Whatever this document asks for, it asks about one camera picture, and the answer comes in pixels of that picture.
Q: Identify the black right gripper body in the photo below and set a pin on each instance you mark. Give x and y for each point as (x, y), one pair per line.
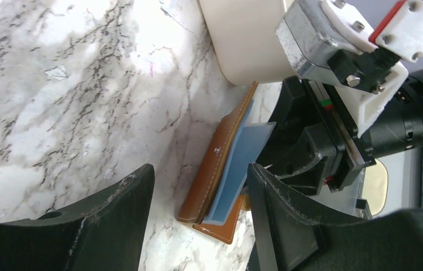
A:
(358, 73)

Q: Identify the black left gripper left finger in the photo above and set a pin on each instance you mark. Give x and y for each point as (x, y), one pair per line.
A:
(104, 231)

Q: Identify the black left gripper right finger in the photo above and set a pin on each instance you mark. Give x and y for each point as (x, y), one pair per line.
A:
(295, 232)

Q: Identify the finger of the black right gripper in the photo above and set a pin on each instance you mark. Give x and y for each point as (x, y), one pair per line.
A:
(305, 147)

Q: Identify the cream oval plastic tray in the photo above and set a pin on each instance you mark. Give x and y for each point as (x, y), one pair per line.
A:
(244, 39)

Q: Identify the brown leather card holder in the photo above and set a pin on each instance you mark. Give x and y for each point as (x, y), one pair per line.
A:
(214, 201)

